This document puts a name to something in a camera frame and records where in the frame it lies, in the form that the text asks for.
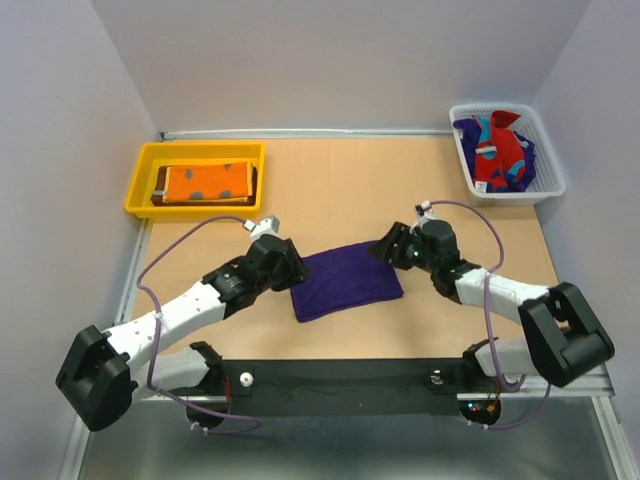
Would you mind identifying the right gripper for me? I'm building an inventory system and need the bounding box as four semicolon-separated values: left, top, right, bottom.
364;221;438;275

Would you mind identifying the purple towel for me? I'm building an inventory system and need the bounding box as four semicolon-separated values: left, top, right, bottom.
453;116;536;193
291;241;404;323

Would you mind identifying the orange towel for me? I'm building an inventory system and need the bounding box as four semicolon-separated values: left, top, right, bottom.
161;161;254;203

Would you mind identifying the brown towel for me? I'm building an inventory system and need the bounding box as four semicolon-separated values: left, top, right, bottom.
150;166;258;207

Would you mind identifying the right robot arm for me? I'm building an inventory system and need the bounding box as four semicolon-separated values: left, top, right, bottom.
369;220;615;390

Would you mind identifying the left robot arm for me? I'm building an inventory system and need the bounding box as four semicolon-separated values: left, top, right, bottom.
55;234;310;432

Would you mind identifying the red blue towel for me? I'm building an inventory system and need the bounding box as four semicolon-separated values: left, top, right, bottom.
473;110;527;193

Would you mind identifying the white plastic basket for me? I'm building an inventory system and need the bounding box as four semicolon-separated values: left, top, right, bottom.
449;103;566;206

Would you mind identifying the yellow plastic tray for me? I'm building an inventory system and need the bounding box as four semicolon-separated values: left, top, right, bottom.
124;141;266;221

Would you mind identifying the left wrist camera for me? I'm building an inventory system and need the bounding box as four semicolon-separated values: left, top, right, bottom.
243;215;280;241

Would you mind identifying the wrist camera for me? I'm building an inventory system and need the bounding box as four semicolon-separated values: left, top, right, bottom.
243;215;280;241
414;200;437;228

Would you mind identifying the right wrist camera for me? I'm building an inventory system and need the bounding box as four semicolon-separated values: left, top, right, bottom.
414;200;437;228

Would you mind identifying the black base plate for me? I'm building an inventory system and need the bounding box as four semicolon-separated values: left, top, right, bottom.
164;357;521;432

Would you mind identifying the aluminium frame rail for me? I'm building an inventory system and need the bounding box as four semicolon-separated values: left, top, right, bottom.
79;352;616;401

